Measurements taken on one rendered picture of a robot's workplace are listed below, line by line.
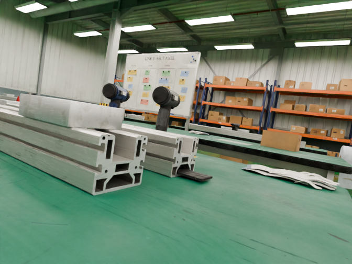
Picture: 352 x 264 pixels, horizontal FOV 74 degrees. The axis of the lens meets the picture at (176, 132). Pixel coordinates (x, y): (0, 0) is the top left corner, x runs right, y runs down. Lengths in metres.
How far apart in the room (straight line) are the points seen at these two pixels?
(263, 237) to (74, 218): 0.21
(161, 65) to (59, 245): 3.82
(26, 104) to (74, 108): 0.13
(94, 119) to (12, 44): 12.67
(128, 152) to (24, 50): 12.90
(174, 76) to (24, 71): 10.18
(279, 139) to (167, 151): 1.87
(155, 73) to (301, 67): 8.07
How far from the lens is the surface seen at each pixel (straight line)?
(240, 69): 11.67
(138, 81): 4.22
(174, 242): 0.25
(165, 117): 0.77
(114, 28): 9.70
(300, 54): 11.34
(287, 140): 2.28
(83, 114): 0.39
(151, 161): 0.51
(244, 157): 1.85
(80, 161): 0.36
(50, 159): 0.43
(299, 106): 9.90
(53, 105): 0.42
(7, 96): 4.80
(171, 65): 3.86
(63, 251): 0.23
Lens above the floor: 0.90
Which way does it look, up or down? 3 degrees down
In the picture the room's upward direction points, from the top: 9 degrees clockwise
